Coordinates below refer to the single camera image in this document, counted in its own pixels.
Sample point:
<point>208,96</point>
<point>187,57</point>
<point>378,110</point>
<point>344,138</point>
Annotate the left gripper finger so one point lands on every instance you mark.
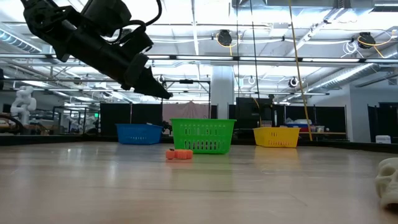
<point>152,88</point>

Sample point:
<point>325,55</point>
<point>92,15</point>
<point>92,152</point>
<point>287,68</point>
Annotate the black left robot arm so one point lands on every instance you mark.
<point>46,21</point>

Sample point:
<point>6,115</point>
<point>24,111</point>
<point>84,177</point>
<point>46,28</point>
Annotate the black partition panel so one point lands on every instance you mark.
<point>385,121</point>
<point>329,118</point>
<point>146,113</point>

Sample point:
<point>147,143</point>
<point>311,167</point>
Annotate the beige fabric curtain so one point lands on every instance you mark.
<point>186,111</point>

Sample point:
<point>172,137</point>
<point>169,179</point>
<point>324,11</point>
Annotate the blue plastic basket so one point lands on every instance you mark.
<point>140,135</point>

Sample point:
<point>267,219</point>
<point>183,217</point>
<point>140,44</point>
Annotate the long ceiling light bar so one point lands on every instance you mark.
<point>192,58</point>

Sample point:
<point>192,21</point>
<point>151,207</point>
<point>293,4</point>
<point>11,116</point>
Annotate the green plastic basket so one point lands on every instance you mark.
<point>202,133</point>

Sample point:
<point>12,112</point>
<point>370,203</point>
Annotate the white building pillar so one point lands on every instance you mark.
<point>222,93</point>

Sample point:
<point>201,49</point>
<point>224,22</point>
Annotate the orange skeleton figure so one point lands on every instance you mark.
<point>180,154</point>

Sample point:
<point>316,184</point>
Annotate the black cabinet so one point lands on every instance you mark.
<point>248,112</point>

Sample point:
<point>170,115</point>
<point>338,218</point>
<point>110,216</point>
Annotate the white robot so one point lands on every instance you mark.
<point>23,104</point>

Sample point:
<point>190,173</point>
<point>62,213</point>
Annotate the yellow plastic basket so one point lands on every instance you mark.
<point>276,137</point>

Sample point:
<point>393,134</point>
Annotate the white blue storage tub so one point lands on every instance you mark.
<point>298,125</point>

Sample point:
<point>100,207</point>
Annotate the wooden background table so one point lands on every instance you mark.
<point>329,133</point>

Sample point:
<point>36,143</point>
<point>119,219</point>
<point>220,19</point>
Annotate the white plastic container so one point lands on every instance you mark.
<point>383,139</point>

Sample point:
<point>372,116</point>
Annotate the cream plastic skull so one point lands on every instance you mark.
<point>388,183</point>

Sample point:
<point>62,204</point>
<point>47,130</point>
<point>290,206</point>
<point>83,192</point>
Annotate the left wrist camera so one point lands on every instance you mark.
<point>136,42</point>

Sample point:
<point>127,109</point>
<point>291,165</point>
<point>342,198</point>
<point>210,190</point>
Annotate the black metal gantry frame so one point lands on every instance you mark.
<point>186,81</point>

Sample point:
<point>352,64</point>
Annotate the silver ventilation duct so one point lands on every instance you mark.
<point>12,39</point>
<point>348,74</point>

